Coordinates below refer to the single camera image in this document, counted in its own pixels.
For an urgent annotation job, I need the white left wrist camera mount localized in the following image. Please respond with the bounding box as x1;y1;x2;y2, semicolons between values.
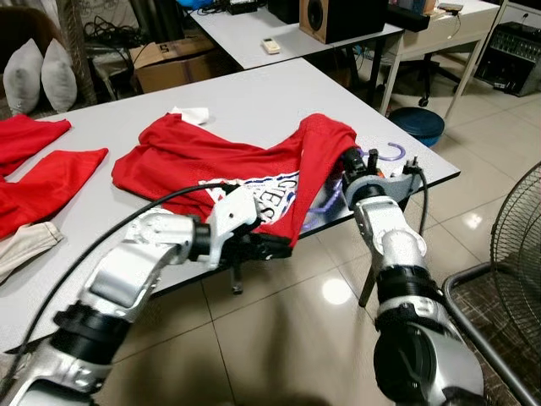
205;184;263;270

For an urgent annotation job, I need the black audio mixer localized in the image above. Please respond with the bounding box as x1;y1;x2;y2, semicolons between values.
473;21;541;96

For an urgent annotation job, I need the black wire floor fan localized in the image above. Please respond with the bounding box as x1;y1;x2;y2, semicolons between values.
490;165;541;365

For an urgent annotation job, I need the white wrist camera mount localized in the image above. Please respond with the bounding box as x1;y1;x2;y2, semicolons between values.
343;162;413;206
205;184;263;270

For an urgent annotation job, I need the black case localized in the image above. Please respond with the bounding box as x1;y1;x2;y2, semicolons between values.
387;4;434;33

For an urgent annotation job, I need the black cable tangle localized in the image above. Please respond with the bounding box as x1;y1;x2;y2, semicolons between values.
85;15;161;52

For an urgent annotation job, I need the blue round basin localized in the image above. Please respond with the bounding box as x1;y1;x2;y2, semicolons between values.
387;107;445;147

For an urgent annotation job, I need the wooden speaker box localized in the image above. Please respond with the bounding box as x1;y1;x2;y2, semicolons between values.
299;0;387;45

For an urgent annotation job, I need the brown textured post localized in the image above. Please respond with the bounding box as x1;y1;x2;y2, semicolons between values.
55;0;98;107

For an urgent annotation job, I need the purple plastic hanger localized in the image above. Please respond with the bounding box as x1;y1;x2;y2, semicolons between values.
300;142;408;233

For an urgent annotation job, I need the brown woven chair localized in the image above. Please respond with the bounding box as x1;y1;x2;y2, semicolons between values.
440;261;541;406

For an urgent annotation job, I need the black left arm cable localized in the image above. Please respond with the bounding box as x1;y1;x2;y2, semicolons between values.
0;180;242;403

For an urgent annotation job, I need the beige cloth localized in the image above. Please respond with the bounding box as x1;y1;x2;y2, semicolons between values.
0;222;64;284

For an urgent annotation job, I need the red printed shirt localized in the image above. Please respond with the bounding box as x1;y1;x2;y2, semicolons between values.
112;112;360;248

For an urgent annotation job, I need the grey pillow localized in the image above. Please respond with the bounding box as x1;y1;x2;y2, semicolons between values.
3;38;43;115
41;38;79;112

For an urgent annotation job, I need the red cloth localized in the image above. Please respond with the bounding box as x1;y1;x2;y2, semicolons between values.
0;148;109;240
0;114;73;178

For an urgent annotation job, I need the large cardboard box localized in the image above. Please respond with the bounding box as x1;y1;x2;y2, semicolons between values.
128;36;216;94

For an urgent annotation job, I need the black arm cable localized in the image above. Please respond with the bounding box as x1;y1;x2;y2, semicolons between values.
0;180;242;403
402;165;429;238

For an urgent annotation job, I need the black office chair base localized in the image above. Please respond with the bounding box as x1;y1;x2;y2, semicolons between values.
393;51;462;107

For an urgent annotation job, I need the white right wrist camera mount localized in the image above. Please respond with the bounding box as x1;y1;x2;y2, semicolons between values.
343;162;413;206

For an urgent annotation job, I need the white cloth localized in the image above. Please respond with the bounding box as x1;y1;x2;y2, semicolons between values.
169;107;210;128

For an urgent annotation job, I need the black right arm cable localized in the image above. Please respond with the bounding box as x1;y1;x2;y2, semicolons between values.
402;165;429;238

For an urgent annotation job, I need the white desk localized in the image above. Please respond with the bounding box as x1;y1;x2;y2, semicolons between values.
378;0;508;119

